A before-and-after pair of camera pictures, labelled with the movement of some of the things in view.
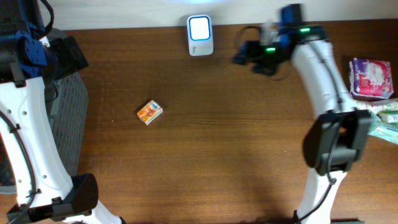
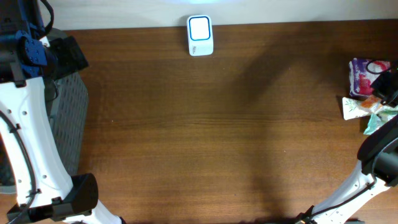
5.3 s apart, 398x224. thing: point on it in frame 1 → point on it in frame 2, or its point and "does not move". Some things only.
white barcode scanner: (199, 35) does not move
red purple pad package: (370, 79) does not move
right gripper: (256, 47) → (378, 84)
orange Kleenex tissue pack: (150, 112) → (372, 103)
